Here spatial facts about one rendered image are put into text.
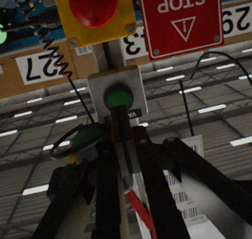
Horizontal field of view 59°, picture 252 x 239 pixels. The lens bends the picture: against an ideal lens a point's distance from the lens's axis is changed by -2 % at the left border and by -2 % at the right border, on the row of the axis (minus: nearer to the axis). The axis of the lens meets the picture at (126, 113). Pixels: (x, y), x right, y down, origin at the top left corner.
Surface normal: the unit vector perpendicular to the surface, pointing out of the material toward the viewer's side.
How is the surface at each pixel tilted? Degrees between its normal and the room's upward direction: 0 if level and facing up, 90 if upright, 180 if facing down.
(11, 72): 91
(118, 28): 90
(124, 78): 90
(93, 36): 90
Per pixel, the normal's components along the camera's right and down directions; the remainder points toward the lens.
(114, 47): 0.09, 0.38
